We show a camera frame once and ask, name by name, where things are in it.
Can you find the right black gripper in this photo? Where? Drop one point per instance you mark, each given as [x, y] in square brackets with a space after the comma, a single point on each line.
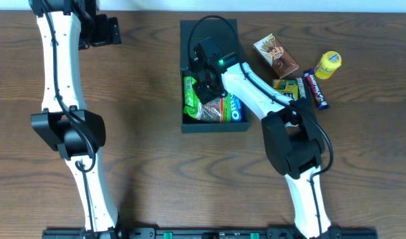
[199, 91]

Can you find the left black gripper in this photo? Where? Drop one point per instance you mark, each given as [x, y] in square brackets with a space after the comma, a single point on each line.
[111, 30]

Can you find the green clear snack bag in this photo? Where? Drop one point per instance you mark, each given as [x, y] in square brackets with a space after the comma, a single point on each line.
[216, 111]

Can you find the blue Oreo pack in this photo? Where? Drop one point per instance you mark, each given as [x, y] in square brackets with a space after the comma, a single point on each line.
[235, 109]

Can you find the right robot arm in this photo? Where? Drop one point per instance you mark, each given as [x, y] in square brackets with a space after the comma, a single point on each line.
[293, 140]

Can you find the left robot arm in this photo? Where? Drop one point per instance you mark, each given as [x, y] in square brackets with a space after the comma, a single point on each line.
[65, 124]

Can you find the brown Pocky box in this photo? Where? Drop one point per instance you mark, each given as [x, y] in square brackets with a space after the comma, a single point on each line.
[275, 55]

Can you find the green Pretz box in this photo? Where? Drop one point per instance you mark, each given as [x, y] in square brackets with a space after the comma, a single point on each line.
[287, 87]

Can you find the green candy bar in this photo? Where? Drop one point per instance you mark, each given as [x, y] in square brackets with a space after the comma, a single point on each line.
[301, 86]

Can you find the purple Dairy Milk bar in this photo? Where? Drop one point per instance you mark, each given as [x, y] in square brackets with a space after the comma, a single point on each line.
[317, 94]

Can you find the yellow candy jar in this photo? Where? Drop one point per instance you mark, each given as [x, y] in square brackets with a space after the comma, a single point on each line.
[327, 65]

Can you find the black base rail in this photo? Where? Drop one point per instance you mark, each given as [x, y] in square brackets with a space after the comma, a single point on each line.
[151, 233]

